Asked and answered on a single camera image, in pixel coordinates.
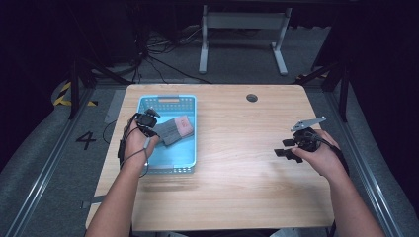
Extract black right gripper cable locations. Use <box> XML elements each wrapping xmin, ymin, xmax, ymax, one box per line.
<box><xmin>310</xmin><ymin>132</ymin><xmax>351</xmax><ymax>178</ymax></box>

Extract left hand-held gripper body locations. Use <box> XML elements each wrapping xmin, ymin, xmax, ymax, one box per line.
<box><xmin>134</xmin><ymin>108</ymin><xmax>162</xmax><ymax>137</ymax></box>

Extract black metal stand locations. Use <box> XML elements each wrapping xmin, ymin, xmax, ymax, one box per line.
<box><xmin>295</xmin><ymin>60</ymin><xmax>351</xmax><ymax>123</ymax></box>
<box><xmin>67</xmin><ymin>57</ymin><xmax>132</xmax><ymax>120</ymax></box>

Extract yellow black hazard tape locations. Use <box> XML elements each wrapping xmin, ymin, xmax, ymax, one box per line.
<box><xmin>53</xmin><ymin>81</ymin><xmax>99</xmax><ymax>108</ymax></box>

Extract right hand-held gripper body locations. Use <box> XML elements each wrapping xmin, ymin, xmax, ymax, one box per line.
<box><xmin>290</xmin><ymin>116</ymin><xmax>328</xmax><ymax>153</ymax></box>

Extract grey wrist lanyard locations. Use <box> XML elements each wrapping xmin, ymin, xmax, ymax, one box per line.
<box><xmin>120</xmin><ymin>136</ymin><xmax>153</xmax><ymax>179</ymax></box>

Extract small grey tape piece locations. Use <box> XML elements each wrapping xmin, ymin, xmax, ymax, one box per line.
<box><xmin>80</xmin><ymin>195</ymin><xmax>107</xmax><ymax>210</ymax></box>

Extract aluminium floor rail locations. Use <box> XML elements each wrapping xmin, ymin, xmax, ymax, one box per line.
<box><xmin>324</xmin><ymin>92</ymin><xmax>402</xmax><ymax>237</ymax></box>
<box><xmin>4</xmin><ymin>88</ymin><xmax>97</xmax><ymax>237</ymax></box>

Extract person's left hand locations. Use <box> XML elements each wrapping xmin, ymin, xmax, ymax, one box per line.
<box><xmin>123</xmin><ymin>118</ymin><xmax>160</xmax><ymax>173</ymax></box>

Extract white metal desk frame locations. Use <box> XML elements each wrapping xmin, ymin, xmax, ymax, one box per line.
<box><xmin>198</xmin><ymin>4</ymin><xmax>293</xmax><ymax>77</ymax></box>

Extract black floor cables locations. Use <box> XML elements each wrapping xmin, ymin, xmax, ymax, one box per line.
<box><xmin>131</xmin><ymin>26</ymin><xmax>212</xmax><ymax>85</ymax></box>

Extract thin black cable loop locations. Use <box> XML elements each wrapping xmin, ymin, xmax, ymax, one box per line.
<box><xmin>102</xmin><ymin>119</ymin><xmax>118</xmax><ymax>145</ymax></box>

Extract grey floor tape strip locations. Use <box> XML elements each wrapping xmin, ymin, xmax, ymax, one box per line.
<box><xmin>104</xmin><ymin>89</ymin><xmax>126</xmax><ymax>124</ymax></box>

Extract blue plastic basket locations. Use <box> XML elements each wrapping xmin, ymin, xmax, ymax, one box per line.
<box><xmin>136</xmin><ymin>94</ymin><xmax>198</xmax><ymax>175</ymax></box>

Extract person's right hand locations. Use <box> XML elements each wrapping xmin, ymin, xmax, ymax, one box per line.
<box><xmin>291</xmin><ymin>128</ymin><xmax>348</xmax><ymax>181</ymax></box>

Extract black left gripper strap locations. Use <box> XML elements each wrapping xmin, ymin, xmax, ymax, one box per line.
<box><xmin>117</xmin><ymin>113</ymin><xmax>143</xmax><ymax>170</ymax></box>

